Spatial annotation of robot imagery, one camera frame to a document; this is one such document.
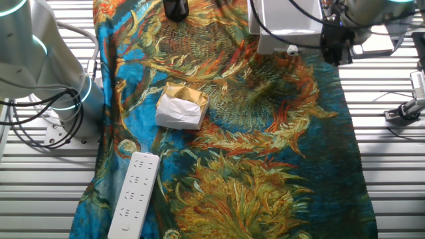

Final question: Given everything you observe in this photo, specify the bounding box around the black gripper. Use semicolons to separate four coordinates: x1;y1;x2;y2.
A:
321;23;353;66

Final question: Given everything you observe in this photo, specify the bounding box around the white digital scale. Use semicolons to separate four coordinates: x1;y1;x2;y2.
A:
351;25;395;56

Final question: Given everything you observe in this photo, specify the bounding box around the grey cloth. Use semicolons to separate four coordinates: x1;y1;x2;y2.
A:
386;16;416;54

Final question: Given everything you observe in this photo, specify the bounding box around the sunflower painting tablecloth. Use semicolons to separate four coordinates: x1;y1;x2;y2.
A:
68;0;379;239

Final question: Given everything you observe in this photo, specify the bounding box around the white box with gold paper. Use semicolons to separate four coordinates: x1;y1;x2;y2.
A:
155;82;211;131

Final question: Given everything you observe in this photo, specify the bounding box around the black bottle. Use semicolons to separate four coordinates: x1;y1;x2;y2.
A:
162;0;190;23

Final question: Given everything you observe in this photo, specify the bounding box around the white power strip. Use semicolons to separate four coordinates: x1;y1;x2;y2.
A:
107;151;161;239

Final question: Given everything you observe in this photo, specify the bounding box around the black cable with coil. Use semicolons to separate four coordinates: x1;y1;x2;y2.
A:
288;0;418;30

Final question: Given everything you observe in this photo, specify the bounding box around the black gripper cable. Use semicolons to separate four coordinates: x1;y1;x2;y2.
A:
248;0;325;50

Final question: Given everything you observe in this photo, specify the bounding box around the silver camera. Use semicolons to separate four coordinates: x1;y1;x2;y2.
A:
410;70;425;100

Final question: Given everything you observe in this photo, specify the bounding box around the metal camera mount arm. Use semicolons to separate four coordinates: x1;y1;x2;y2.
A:
384;98;425;122

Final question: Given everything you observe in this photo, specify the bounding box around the grey hose cable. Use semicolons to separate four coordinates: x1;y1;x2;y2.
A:
54;20;100;82

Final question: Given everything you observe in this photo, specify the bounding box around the black robot base cable bundle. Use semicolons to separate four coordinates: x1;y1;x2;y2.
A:
0;88;86;149

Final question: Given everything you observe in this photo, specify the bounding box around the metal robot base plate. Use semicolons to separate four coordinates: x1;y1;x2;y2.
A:
44;116;100;149

